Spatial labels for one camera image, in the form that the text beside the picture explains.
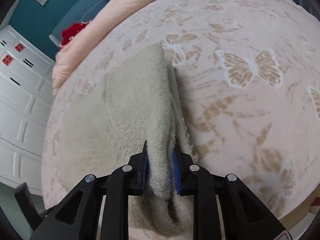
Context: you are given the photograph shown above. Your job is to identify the pink butterfly bed sheet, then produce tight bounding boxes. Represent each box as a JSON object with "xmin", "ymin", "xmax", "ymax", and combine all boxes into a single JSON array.
[{"xmin": 41, "ymin": 0, "xmax": 320, "ymax": 221}]

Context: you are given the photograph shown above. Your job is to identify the red cloth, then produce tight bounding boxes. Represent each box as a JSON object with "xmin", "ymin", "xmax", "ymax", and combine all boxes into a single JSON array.
[{"xmin": 60, "ymin": 22, "xmax": 90, "ymax": 47}]

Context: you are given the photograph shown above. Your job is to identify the teal upholstered headboard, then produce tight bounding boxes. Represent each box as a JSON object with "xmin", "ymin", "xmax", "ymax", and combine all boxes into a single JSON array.
[{"xmin": 49, "ymin": 0, "xmax": 141, "ymax": 48}]

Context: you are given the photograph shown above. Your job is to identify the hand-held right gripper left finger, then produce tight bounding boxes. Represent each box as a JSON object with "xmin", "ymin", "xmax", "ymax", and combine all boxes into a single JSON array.
[{"xmin": 29, "ymin": 140, "xmax": 150, "ymax": 240}]

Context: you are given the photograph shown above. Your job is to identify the dark bed frame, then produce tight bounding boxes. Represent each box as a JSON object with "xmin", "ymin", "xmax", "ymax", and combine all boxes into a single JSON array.
[{"xmin": 14, "ymin": 182, "xmax": 44, "ymax": 228}]

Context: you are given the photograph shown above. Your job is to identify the beige knit sweater black hearts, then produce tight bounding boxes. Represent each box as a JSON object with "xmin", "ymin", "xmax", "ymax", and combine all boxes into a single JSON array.
[{"xmin": 54, "ymin": 44, "xmax": 200, "ymax": 238}]

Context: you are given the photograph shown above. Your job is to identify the pink duvet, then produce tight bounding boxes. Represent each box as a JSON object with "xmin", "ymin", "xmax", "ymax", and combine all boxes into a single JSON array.
[{"xmin": 52, "ymin": 0, "xmax": 196, "ymax": 96}]

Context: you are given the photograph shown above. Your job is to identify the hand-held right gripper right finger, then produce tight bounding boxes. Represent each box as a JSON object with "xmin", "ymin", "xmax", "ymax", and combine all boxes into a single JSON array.
[{"xmin": 172, "ymin": 147, "xmax": 291, "ymax": 240}]

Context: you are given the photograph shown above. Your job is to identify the white wardrobe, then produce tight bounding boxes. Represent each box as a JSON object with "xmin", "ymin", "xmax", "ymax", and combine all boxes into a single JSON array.
[{"xmin": 0, "ymin": 25, "xmax": 57, "ymax": 193}]

